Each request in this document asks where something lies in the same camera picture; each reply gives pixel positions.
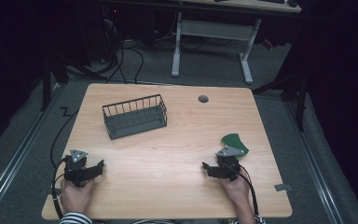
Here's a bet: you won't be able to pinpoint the black metal stand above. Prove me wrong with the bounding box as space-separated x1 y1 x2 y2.
39 54 106 113
251 60 310 133

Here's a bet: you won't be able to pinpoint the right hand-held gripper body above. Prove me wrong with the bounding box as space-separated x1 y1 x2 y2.
214 146 245 182

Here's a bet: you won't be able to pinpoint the small red object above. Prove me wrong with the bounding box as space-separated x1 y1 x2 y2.
262 38 275 51

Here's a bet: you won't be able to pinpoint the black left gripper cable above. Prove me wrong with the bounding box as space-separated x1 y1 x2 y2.
49 107 80 220

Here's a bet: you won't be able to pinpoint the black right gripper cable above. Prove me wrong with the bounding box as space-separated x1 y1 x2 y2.
238 163 261 217

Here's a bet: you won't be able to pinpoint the black computer tower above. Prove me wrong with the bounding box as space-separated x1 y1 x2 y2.
99 5 124 63

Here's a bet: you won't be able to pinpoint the metal floor rail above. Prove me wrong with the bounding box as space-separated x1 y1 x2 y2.
0 83 63 220
282 98 345 224

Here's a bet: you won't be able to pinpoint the person's right hand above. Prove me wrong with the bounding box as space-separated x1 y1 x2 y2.
218 174 253 208

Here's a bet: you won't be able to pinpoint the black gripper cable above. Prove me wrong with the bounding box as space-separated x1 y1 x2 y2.
238 163 261 217
49 107 80 220

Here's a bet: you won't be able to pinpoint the green flat curved piece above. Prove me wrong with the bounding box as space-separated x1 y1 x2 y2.
220 133 250 161

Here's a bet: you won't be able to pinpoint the black floor cables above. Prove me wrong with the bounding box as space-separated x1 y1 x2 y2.
101 18 145 85

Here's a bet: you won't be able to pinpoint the desk with white legs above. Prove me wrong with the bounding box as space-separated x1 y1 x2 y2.
171 0 303 85

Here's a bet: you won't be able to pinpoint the grey tape piece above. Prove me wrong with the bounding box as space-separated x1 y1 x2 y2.
274 183 293 192

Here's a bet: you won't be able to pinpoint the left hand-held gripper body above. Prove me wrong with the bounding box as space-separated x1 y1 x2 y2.
63 148 90 188

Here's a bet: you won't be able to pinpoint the dark grey wire basket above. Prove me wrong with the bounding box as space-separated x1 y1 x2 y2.
102 93 169 141

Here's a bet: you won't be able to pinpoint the person's left hand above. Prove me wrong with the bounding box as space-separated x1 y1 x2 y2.
59 179 95 216

